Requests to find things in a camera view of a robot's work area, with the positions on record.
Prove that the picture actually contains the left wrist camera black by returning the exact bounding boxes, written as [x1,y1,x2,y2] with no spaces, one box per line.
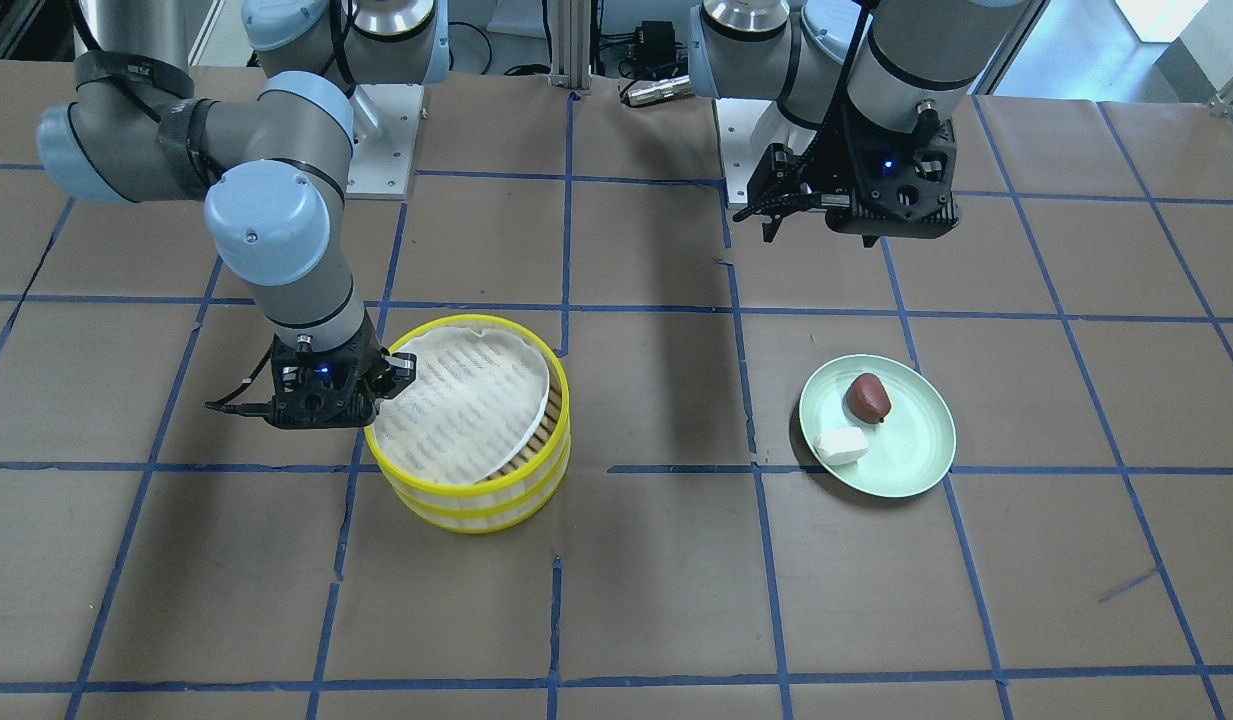
[825,100,962,247]

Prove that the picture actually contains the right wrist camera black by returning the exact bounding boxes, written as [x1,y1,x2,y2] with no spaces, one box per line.
[261,340,377,430]

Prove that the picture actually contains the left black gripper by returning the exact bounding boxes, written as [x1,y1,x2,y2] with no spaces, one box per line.
[731,105,857,243]

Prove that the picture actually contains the aluminium frame post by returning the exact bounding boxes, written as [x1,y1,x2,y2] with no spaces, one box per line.
[543,1,597,96]

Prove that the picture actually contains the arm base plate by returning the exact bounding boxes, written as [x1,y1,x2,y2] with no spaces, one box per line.
[715,99,817,217]
[346,85,425,200]

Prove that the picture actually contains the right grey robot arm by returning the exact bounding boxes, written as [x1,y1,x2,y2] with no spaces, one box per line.
[36,1,450,430]

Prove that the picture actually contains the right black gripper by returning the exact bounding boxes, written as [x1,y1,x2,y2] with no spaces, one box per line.
[269,325,418,430]

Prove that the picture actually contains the yellow steamer layer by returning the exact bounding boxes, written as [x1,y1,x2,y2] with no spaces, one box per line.
[366,314,571,518]
[386,441,572,534]

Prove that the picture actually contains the light green plate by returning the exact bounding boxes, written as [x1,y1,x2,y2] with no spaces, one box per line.
[797,354,956,498]

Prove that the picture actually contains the black electronics box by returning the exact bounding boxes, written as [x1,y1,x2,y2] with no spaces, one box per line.
[629,20,677,76]

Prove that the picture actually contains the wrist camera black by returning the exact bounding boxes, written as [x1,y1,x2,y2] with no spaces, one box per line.
[261,340,377,430]
[825,100,962,247]

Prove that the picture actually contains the dark red bun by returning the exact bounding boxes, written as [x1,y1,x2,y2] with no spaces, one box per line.
[845,372,891,425]

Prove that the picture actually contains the white steamed bun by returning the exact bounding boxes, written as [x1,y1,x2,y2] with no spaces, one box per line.
[811,427,870,468]

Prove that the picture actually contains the black cables on desk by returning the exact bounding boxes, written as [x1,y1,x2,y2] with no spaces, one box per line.
[446,20,552,76]

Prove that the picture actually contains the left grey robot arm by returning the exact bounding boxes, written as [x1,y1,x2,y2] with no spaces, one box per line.
[688,1,1026,247]

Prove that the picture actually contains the upper white steamer cloth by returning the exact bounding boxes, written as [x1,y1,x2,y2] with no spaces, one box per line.
[369,316,556,487]

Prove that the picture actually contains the silver cylinder connector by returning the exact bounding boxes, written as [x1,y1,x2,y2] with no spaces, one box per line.
[619,76,695,108]

